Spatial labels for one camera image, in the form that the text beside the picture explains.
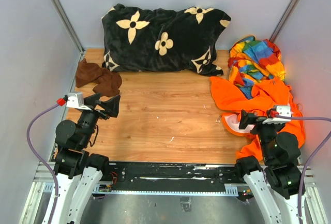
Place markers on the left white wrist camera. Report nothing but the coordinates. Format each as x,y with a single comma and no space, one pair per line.
73,100

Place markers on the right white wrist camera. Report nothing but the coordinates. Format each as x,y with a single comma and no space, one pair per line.
276,115

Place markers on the orange zip jacket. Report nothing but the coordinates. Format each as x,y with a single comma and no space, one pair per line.
265,95

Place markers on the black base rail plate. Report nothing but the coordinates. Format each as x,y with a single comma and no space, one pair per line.
172,172

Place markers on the brown cloth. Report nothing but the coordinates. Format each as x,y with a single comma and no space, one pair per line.
107,83

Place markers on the white slotted cable duct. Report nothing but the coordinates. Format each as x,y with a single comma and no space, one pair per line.
200,188

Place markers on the black floral pillow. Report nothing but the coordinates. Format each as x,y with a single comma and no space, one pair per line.
162,40

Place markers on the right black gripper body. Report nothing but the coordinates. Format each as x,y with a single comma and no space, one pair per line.
266,131

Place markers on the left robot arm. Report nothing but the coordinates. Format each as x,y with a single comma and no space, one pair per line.
77,172

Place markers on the rainbow striped cloth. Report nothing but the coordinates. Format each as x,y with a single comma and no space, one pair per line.
253,61

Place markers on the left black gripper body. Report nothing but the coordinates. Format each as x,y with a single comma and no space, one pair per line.
89,119

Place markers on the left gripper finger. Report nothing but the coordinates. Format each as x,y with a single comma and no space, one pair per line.
110,107
91,101

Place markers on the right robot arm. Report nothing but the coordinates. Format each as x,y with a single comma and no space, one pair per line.
278,188

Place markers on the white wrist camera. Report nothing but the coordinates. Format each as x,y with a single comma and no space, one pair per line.
73,100
276,115

